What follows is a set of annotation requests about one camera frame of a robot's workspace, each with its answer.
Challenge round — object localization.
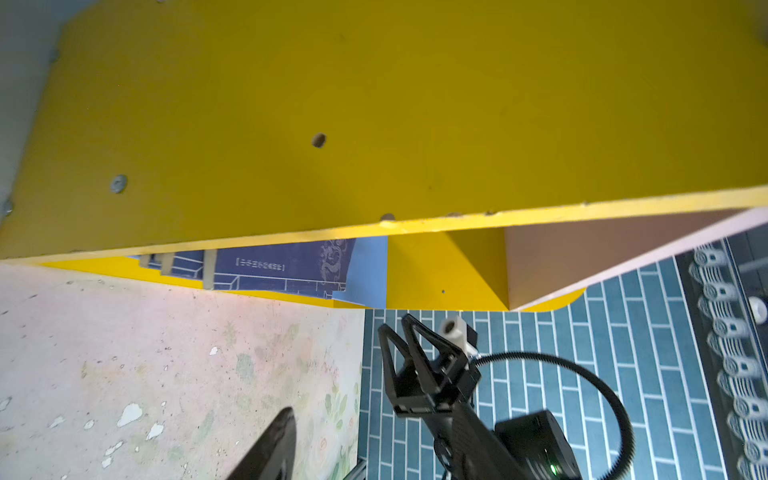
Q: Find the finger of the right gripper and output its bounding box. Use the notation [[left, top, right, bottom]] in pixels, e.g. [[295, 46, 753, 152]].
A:
[[401, 314, 469, 384], [378, 325, 420, 408]]

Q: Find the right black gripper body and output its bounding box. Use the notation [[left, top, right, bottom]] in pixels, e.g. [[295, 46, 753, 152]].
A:
[[389, 354, 481, 432]]

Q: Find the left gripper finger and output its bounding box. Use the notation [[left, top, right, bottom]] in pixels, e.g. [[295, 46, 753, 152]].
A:
[[227, 407, 297, 480]]

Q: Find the navy book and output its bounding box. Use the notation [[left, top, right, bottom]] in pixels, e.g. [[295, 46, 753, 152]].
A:
[[137, 239, 355, 299]]

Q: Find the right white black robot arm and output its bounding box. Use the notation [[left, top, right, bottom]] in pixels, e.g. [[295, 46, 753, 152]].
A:
[[378, 314, 581, 479]]

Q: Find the yellow pink blue bookshelf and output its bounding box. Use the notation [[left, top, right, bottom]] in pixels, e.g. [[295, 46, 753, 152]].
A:
[[1, 1, 767, 310]]

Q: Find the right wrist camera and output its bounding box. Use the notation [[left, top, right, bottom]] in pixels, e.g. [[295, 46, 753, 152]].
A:
[[438, 317, 478, 359]]

